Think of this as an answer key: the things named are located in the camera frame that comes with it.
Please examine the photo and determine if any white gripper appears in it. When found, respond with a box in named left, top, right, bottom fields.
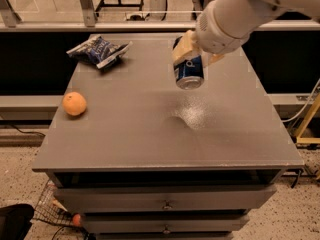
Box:
left=172, top=1, right=249, bottom=67

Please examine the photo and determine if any blue pepsi can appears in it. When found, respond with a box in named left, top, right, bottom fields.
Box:
left=173, top=36, right=205, bottom=91

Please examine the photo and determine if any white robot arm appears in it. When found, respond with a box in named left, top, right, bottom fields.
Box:
left=172, top=0, right=320, bottom=65

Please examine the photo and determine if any blue chip bag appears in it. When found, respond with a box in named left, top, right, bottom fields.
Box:
left=67, top=35, right=132, bottom=69

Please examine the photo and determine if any black stand base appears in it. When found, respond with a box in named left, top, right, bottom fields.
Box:
left=95, top=0, right=144, bottom=13

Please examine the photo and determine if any grey drawer cabinet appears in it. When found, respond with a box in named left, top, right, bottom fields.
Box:
left=33, top=33, right=303, bottom=240

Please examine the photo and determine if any orange fruit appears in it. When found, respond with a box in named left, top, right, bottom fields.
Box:
left=62, top=92, right=87, bottom=116

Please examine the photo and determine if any top grey drawer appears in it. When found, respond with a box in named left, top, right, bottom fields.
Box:
left=54, top=184, right=276, bottom=213

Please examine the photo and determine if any grey drawer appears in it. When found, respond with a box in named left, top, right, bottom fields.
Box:
left=83, top=214, right=249, bottom=234
left=54, top=184, right=276, bottom=213

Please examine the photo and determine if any lower grey drawer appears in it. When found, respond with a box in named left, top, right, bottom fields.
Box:
left=83, top=214, right=249, bottom=234

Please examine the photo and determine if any metal railing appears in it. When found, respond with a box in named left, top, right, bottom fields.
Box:
left=1, top=0, right=319, bottom=32

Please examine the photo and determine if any small orange ball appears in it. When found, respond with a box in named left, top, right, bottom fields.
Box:
left=72, top=214, right=82, bottom=227

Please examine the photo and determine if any black object on floor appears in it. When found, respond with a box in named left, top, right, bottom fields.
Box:
left=0, top=204, right=34, bottom=240

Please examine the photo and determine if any yellow wooden frame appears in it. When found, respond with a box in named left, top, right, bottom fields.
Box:
left=294, top=94, right=320, bottom=145

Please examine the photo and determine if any wire mesh basket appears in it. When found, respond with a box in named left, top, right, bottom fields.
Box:
left=33, top=179, right=81, bottom=228

